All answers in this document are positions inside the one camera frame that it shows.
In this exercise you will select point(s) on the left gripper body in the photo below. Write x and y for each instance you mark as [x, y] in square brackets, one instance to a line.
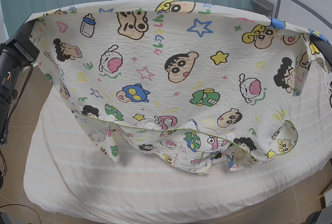
[26, 49]

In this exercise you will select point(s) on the white printed pyjama top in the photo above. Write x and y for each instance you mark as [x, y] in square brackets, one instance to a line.
[166, 70]

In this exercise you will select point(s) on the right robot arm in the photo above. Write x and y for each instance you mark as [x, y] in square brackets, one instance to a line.
[323, 47]

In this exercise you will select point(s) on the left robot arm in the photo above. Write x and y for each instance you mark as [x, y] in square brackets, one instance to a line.
[6, 88]

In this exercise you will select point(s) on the bed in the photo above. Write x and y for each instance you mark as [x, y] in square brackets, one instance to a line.
[155, 191]

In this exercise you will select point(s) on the grey bedside table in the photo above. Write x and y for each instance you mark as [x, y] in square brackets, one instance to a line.
[263, 6]

